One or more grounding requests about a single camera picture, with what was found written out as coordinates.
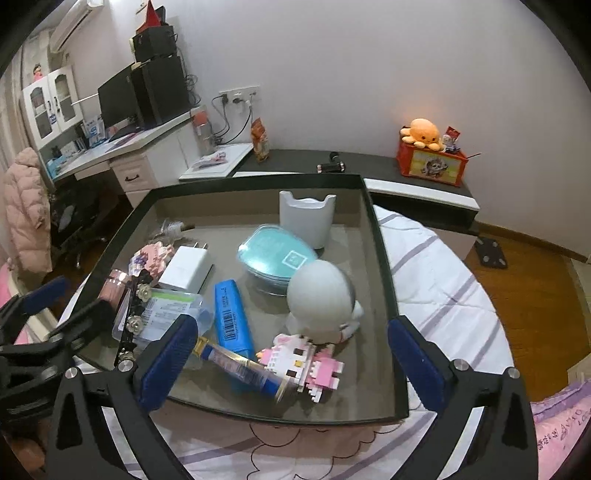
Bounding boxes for pink papers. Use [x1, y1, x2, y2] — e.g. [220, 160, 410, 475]
[196, 150, 228, 169]

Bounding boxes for blue gold tube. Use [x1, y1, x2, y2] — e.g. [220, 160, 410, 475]
[187, 337, 292, 404]

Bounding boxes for white wall power outlet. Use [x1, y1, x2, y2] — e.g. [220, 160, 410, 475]
[218, 84, 262, 103]

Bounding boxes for black power cables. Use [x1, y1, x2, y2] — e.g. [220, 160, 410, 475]
[211, 95, 253, 144]

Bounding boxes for black office chair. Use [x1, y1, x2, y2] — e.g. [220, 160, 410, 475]
[48, 185, 114, 269]

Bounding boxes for white desk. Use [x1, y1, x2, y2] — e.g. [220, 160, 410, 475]
[46, 111, 209, 209]

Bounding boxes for orange octopus plush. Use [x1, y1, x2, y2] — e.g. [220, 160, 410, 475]
[399, 119, 445, 151]

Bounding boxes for white charger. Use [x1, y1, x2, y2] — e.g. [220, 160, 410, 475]
[157, 240, 216, 294]

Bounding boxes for black flower hair clip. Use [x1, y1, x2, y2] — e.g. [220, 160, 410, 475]
[115, 270, 153, 371]

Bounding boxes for pink storage box black rim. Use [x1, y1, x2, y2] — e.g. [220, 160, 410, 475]
[76, 173, 411, 423]

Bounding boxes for blue boxes on desk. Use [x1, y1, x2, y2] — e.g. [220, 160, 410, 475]
[81, 115, 107, 149]

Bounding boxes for pink puffer jacket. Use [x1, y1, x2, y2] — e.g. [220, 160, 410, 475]
[0, 148, 54, 273]

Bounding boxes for white plastic holder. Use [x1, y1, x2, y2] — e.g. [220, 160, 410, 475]
[278, 190, 337, 250]

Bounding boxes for white glass door cabinet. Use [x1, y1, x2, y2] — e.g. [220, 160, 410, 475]
[22, 65, 86, 151]

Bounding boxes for pink blanket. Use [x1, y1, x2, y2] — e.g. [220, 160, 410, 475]
[0, 263, 51, 347]

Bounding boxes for orange snack bag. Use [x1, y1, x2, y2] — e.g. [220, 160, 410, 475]
[250, 117, 271, 162]

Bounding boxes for black speaker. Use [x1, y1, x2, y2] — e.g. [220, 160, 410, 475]
[133, 24, 179, 64]

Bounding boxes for teal tape dispenser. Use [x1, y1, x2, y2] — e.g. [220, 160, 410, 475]
[238, 224, 320, 296]

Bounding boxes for black monitor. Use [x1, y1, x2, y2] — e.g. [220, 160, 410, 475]
[97, 65, 140, 133]

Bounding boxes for clear glass perfume bottle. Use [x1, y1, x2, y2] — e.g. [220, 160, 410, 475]
[159, 219, 197, 243]

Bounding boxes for black white low cabinet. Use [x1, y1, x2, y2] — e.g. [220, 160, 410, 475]
[233, 148, 481, 234]

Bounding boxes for rose gold cylinder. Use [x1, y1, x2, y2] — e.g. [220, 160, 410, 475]
[99, 270, 135, 310]

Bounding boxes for red paper bag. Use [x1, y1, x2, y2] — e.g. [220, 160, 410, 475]
[139, 0, 167, 29]

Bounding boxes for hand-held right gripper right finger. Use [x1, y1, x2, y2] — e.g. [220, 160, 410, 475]
[387, 315, 539, 480]

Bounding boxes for blue rectangular box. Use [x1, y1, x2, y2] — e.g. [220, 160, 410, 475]
[213, 279, 258, 395]

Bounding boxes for pink white brick figure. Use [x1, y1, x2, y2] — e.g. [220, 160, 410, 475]
[256, 335, 346, 394]

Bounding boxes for small black cylinder device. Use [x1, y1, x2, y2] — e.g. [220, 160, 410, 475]
[317, 151, 347, 174]

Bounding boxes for white air conditioner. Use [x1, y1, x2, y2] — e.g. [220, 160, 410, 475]
[48, 0, 114, 52]

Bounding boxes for white astronaut figure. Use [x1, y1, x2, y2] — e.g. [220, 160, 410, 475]
[284, 258, 363, 345]

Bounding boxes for pink printed pillow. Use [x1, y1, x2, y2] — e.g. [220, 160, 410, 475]
[531, 381, 591, 480]

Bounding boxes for clear plastic case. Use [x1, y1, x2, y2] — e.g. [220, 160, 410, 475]
[112, 288, 216, 350]

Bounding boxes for pink brick pig figure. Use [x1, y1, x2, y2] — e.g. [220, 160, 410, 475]
[129, 242, 177, 280]

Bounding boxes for red printed box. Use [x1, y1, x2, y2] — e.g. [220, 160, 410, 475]
[396, 138, 472, 190]

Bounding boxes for black computer tower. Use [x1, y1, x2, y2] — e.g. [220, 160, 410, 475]
[130, 55, 193, 131]

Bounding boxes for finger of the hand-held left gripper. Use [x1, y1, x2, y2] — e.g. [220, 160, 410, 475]
[45, 299, 117, 352]
[0, 276, 71, 334]

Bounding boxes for orange lid water bottle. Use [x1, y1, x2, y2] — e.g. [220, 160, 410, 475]
[191, 105, 217, 156]

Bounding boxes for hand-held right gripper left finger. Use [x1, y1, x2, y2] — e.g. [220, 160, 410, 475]
[45, 314, 199, 480]

